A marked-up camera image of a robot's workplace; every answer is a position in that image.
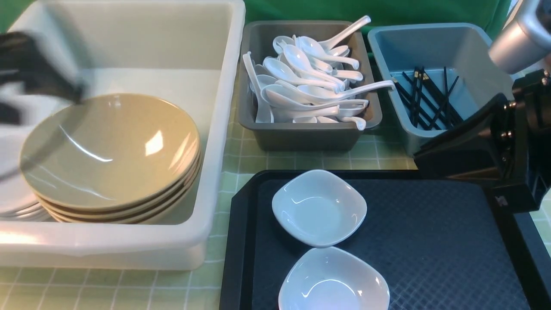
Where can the grey spoon bin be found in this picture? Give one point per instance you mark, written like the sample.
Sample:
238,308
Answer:
257,38

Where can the white spoon sticking up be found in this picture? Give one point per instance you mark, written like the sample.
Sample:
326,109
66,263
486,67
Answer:
333,41

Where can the blue chopstick bin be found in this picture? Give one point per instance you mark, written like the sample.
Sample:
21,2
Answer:
460,46

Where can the white spoon leaning left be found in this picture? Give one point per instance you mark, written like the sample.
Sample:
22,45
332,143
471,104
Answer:
264,113

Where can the tan noodle bowl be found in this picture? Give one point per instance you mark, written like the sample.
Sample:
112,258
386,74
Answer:
110,151

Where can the large white plastic tub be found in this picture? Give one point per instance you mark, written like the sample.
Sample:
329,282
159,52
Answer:
183,51

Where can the stack of white plates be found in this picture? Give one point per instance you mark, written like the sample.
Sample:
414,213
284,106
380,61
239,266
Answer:
17,201

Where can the green backdrop cloth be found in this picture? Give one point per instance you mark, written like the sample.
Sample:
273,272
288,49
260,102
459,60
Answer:
490,15

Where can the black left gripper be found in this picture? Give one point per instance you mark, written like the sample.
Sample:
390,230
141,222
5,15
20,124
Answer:
22,61

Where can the white spoon over rim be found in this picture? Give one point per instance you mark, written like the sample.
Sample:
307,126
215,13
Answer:
321,95

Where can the green checkered tablecloth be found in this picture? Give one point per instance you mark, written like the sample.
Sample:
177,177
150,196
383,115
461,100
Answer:
100,289

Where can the white square dish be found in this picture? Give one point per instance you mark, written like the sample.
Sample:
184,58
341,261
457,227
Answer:
319,209
333,279

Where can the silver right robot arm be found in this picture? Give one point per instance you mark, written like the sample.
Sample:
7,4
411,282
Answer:
524,41

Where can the black serving tray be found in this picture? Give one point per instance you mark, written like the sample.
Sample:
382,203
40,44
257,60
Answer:
440,245

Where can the pile of white spoons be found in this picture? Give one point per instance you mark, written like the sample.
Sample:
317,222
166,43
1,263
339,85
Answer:
306,83

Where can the black chopsticks in bin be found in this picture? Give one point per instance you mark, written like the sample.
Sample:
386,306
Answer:
420,106

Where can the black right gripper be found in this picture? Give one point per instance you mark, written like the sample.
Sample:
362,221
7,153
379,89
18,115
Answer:
503,147

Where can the black chopstick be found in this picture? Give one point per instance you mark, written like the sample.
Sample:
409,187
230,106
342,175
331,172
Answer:
454,116
445,101

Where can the top stacked tan bowl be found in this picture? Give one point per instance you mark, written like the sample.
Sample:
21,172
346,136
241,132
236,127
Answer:
144,212

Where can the white soup spoon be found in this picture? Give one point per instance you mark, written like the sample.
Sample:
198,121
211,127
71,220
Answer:
314,49

